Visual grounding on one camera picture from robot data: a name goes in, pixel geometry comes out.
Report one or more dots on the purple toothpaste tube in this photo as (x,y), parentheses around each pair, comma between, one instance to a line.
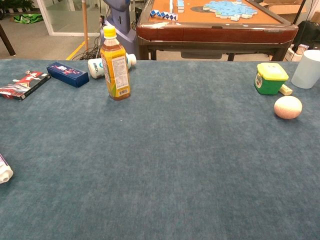
(5,171)

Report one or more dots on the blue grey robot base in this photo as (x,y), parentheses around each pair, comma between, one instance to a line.
(122,22)

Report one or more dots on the blue table cloth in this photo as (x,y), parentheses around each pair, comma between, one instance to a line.
(160,162)

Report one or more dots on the yellow capped tea bottle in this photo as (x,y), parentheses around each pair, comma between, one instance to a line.
(116,72)

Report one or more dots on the white bottle blue print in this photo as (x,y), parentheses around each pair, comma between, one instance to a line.
(95,68)

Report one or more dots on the brown mahjong table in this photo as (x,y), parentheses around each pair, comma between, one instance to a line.
(215,33)

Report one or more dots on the dark blue carton box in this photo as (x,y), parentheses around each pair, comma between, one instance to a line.
(67,75)

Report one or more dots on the blue white snake toy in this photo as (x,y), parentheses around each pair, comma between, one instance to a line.
(163,15)

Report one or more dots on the green container yellow lid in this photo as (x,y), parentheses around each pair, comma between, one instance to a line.
(268,81)

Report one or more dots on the stacked blue mahjong tiles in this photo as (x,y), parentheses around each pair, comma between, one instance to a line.
(180,6)

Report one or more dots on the wooden pole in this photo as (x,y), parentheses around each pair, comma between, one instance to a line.
(85,22)

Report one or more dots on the pink egg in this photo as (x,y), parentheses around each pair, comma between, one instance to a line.
(287,107)

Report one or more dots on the pale yellow small block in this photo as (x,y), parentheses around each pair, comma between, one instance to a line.
(287,90)

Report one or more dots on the blue mahjong tile pile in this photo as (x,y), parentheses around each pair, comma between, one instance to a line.
(230,8)

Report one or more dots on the red and black box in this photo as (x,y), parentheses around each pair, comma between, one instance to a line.
(23,85)

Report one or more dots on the small printed white box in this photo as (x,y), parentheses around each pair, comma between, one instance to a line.
(298,52)

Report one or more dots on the light blue plastic cup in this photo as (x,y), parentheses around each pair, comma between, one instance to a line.
(306,70)

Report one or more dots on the cardboard box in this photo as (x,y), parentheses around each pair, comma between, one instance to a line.
(285,11)

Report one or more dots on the green bag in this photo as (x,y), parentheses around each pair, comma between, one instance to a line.
(27,18)

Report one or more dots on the dark table leg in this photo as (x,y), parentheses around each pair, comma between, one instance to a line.
(6,40)

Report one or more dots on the black bag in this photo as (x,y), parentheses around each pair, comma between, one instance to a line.
(310,32)

